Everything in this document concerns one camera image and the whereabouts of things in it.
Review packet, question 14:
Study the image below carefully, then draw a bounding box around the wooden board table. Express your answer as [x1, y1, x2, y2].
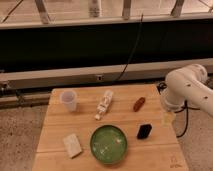
[32, 84, 189, 171]

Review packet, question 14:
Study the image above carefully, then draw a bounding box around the clear plastic cup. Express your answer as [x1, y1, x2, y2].
[60, 90, 77, 112]

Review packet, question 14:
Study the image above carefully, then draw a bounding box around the black hanging cable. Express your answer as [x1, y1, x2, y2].
[113, 13, 145, 83]

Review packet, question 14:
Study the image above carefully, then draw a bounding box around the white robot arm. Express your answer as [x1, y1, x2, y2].
[160, 64, 213, 117]

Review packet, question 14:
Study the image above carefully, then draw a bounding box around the black eraser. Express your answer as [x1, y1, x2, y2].
[137, 124, 152, 139]

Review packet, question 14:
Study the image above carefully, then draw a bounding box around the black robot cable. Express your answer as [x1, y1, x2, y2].
[156, 81, 201, 139]

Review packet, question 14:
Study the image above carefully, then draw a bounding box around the brown oblong object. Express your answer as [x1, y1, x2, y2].
[133, 97, 146, 112]

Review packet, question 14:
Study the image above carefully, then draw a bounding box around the green bowl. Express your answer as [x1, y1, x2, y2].
[90, 125, 128, 165]

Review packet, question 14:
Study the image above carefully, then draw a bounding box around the white sponge block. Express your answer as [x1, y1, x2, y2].
[63, 134, 82, 158]

